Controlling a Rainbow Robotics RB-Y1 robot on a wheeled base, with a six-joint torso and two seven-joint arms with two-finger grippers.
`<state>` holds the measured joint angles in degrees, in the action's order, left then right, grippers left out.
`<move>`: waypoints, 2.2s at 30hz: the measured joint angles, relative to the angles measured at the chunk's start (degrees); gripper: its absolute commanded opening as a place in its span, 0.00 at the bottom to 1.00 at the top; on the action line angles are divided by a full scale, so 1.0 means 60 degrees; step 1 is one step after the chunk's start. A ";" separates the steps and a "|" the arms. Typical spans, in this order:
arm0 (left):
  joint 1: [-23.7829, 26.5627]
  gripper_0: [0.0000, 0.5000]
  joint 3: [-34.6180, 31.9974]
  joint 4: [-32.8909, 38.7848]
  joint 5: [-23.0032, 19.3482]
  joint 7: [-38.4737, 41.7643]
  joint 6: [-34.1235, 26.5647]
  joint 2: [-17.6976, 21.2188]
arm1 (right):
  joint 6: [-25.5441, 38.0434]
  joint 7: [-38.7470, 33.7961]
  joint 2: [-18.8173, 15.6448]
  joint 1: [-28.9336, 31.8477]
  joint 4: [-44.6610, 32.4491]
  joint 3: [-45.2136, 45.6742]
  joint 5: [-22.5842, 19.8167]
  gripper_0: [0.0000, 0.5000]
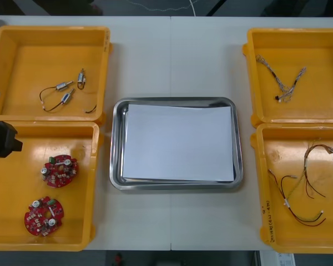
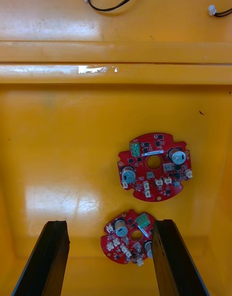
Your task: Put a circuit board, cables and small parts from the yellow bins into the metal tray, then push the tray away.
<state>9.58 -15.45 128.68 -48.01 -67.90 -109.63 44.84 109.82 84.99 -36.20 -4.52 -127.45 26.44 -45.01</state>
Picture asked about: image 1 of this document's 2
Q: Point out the round red circuit board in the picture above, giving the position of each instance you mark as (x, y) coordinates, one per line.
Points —
(43, 217)
(60, 171)

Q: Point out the steel tray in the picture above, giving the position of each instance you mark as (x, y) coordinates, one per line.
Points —
(116, 155)

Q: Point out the white printed sheet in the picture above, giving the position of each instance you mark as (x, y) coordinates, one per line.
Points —
(274, 259)

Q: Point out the white paper sheet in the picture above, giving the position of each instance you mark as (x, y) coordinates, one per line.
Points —
(177, 141)

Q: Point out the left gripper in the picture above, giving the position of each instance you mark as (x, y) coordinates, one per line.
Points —
(0, 140)

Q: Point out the yellow-orange plastic bin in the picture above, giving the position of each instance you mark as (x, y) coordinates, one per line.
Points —
(11, 180)
(283, 149)
(22, 55)
(316, 105)

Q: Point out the small metal solenoid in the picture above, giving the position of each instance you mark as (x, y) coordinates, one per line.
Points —
(66, 96)
(81, 76)
(61, 86)

